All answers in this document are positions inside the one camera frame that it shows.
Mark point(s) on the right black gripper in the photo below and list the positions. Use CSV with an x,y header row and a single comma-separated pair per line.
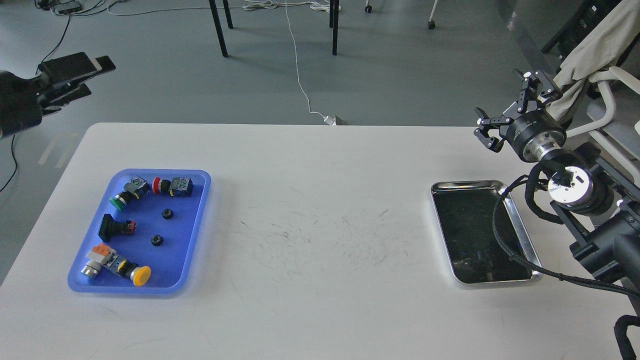
x,y
532,134

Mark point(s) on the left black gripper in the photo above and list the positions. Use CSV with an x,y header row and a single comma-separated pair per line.
x,y
23,107

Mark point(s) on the small black gear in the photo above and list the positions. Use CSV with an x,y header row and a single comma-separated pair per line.
x,y
167,213
157,240

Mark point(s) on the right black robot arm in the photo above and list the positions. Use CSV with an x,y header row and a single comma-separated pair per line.
x,y
576,188

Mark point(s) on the silver metal tray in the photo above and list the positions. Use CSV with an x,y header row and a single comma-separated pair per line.
x,y
464,210

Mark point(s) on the blue plastic tray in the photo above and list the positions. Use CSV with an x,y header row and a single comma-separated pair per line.
x,y
169,263

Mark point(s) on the beige cloth on chair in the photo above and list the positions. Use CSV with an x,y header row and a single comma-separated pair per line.
x,y
600,49

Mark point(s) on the black table leg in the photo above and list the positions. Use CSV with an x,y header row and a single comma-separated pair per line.
x,y
334,9
218,28

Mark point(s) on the white chair frame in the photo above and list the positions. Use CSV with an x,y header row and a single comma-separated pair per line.
x,y
615,118

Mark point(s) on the green push button switch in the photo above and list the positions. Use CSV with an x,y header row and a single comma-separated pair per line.
x,y
133,190

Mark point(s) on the red push button switch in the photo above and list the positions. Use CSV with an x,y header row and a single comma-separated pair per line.
x,y
177,187

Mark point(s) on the silver orange push button switch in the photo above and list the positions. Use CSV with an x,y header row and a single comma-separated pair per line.
x,y
98,257

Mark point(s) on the yellow push button switch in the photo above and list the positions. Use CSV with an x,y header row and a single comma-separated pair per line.
x,y
139,275

